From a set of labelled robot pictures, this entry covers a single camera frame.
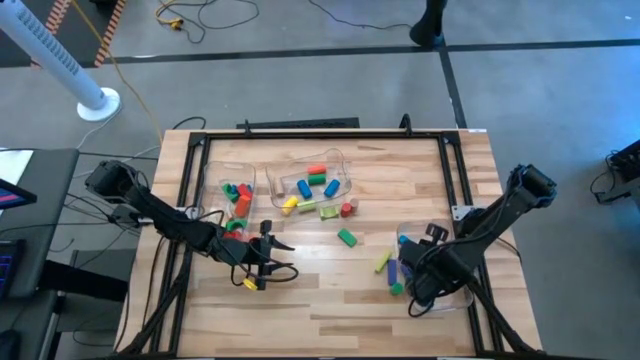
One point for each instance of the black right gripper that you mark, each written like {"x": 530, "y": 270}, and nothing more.
{"x": 440, "y": 272}

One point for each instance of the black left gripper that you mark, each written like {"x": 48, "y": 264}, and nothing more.
{"x": 242, "y": 252}

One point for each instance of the light green cylinder block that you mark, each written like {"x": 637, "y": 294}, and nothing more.
{"x": 306, "y": 206}

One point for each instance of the light green arch block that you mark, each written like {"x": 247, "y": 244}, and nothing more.
{"x": 328, "y": 213}

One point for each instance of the tan cylinder block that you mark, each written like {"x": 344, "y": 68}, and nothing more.
{"x": 280, "y": 187}
{"x": 354, "y": 202}

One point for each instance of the blue cylinder block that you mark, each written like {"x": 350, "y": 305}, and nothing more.
{"x": 304, "y": 189}
{"x": 331, "y": 188}

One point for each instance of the red cylinder block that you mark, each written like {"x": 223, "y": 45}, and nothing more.
{"x": 316, "y": 169}
{"x": 346, "y": 209}

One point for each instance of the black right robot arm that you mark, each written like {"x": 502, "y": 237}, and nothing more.
{"x": 505, "y": 210}

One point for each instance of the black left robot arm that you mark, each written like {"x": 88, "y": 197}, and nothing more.
{"x": 165, "y": 220}

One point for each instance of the small yellow block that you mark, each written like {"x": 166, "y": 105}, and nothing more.
{"x": 250, "y": 284}

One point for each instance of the clear plastic bin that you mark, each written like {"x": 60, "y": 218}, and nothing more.
{"x": 465, "y": 302}
{"x": 220, "y": 172}
{"x": 340, "y": 165}

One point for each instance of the purple long block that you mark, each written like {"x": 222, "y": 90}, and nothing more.
{"x": 392, "y": 272}

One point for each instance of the yellow cylinder block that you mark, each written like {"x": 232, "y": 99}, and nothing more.
{"x": 289, "y": 205}

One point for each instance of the black power strip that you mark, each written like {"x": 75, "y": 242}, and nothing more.
{"x": 300, "y": 123}

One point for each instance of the black equipment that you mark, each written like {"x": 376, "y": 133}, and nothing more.
{"x": 627, "y": 165}

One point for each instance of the black cone base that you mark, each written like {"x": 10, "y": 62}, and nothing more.
{"x": 429, "y": 25}

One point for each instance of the tablet screen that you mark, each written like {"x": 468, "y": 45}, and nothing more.
{"x": 12, "y": 196}

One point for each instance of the orange striped floor mat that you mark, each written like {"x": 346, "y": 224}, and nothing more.
{"x": 107, "y": 30}

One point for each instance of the white standing fan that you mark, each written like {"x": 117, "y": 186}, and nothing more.
{"x": 55, "y": 55}

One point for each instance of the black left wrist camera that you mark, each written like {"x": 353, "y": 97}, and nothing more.
{"x": 266, "y": 230}

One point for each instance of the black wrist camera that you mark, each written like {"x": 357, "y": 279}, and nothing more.
{"x": 266, "y": 230}
{"x": 436, "y": 232}

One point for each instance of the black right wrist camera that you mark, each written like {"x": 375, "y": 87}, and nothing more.
{"x": 436, "y": 232}

